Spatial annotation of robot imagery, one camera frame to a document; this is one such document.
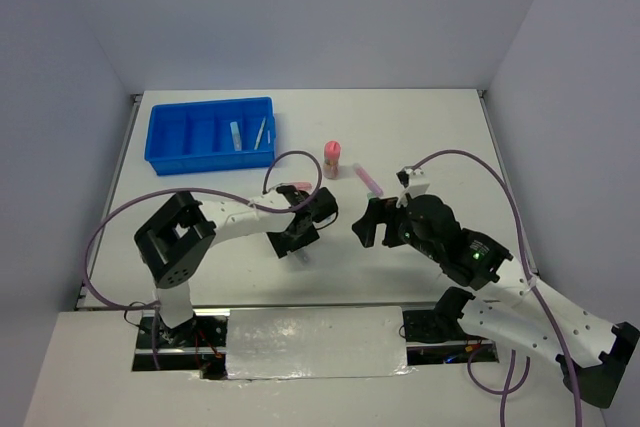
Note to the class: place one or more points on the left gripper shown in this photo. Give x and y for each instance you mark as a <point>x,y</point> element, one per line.
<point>281,245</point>

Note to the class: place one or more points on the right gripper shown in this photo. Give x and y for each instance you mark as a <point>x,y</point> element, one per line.
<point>379,210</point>

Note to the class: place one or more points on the purple highlighter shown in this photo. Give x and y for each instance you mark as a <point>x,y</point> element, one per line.
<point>367,180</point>

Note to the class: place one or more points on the orange-capped highlighter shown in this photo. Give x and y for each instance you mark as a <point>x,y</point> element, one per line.
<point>303,258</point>

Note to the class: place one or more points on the pink correction tape case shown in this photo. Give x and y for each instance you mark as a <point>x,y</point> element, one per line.
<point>303,186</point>

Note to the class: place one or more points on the blue-capped highlighter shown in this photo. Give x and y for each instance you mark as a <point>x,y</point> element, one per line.
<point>236,136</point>

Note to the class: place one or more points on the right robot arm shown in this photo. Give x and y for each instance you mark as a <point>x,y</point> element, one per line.
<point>493,298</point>

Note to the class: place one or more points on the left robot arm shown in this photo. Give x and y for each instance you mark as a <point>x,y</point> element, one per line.
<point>175,240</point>

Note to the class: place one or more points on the pink-lidded jar of clips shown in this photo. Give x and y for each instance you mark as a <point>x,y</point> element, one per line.
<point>331,157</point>

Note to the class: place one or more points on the silver taped cover plate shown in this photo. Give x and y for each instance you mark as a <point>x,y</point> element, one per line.
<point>315,343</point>

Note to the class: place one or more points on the blue compartment tray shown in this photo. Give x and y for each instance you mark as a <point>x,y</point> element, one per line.
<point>195,137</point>

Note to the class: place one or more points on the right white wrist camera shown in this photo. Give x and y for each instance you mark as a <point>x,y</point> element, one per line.
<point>414,183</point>

